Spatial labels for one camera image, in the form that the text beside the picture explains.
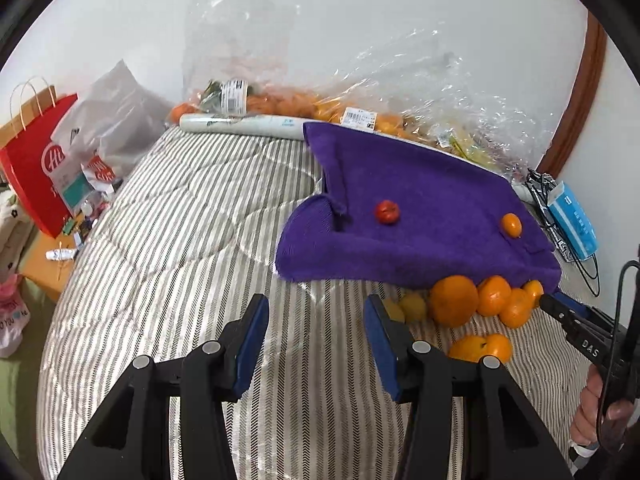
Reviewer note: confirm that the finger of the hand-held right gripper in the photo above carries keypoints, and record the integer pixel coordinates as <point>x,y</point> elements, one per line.
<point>595,316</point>
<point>555,310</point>

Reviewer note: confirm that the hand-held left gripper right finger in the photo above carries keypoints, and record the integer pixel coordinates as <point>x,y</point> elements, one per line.
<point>382,345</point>

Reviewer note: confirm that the pink printed bag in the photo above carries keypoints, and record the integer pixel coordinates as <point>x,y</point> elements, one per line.
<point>12,317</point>

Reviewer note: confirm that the light wooden board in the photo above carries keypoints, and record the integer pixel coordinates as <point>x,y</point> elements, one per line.
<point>45,270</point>

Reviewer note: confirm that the purple towel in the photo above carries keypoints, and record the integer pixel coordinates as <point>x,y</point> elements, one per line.
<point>425,220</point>

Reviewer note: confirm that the small red fruit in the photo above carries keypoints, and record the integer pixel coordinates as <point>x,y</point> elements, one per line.
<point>387,211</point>

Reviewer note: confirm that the blue tissue pack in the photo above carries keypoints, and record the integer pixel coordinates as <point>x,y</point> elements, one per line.
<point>572,220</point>

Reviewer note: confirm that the clear bag of small oranges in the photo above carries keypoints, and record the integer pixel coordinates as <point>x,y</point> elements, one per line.
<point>360,105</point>

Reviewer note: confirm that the white floral cloth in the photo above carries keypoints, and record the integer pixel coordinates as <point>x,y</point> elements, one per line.
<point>15,230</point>

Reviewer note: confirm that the brown wooden door frame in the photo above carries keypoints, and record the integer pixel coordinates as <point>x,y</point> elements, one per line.
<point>580,100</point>

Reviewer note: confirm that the red paper shopping bag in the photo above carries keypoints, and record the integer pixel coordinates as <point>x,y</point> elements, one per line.
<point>35,170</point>

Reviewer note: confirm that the yellow round fruit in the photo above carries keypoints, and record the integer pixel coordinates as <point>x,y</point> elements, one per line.
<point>395,310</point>
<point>412,307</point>

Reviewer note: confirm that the grey plastic bag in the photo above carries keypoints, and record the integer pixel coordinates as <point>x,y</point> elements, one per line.
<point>110,115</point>

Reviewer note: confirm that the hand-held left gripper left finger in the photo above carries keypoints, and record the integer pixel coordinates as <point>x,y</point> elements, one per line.
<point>250,345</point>

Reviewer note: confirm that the small white tube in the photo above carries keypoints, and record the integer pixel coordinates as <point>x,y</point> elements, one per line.
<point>60,254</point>

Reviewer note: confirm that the large orange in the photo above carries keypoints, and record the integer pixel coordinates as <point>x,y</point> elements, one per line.
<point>453,301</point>

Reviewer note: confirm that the small mandarin orange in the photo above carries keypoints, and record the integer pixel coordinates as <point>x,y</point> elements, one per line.
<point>511,225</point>

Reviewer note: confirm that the white paper roll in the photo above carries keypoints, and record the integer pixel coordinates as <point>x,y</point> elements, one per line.
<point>240,126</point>

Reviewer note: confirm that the person's right hand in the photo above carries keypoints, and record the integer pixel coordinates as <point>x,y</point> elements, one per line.
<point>587,410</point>

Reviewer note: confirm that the striped grey white blanket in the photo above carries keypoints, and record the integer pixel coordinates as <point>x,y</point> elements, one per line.
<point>165,240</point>

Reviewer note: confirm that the person's right forearm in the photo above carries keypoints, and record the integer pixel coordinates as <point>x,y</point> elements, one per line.
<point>580,457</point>

